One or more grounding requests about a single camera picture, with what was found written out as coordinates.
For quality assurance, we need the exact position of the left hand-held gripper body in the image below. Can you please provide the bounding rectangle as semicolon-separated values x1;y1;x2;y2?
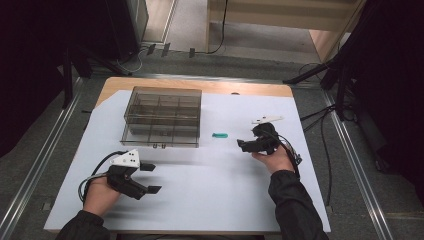
105;148;149;201

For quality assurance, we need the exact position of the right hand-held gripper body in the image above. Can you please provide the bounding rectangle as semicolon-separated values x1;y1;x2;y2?
248;115;304;167

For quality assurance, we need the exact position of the clear compartment storage box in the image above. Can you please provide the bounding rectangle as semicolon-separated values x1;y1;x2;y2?
120;85;203;149

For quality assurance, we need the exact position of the person's right hand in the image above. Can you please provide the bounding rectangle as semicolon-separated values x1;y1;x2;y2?
251;144;297;175

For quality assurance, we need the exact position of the person's left hand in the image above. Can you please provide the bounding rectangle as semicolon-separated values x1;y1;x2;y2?
82;174;123;218

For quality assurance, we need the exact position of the white table sheet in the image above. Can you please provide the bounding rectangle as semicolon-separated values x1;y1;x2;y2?
43;89;332;234

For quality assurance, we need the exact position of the wooden table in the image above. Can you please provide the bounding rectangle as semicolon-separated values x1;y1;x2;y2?
43;76;332;235

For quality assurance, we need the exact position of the black metal stand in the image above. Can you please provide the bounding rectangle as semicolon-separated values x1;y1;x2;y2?
282;39;359;122
60;44;135;110

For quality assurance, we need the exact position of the light wooden furniture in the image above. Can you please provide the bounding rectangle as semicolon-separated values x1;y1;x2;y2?
204;0;368;64

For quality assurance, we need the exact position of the dark curtain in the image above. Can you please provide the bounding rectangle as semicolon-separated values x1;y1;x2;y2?
0;0;143;158
328;0;424;204

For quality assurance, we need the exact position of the right hand-held gripper cable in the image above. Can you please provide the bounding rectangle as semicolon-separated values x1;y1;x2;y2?
266;130;302;178

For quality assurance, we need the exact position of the hand-held gripper cable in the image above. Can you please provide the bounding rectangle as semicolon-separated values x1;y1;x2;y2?
266;130;302;178
77;150;129;205

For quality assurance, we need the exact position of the left hand-held gripper cable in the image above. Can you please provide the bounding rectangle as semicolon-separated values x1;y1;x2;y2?
77;150;129;205

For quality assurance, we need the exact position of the black floor cable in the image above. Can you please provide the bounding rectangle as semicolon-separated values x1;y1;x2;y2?
299;103;338;207

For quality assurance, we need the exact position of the metal floor rail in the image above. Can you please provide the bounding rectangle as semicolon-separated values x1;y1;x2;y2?
320;89;396;240
0;77;85;240
89;71;323;86

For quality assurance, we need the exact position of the white floor cable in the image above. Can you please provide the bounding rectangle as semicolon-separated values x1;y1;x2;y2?
115;45;149;75

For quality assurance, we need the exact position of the thin black hanging cable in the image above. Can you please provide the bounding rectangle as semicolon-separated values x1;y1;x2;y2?
195;0;230;56

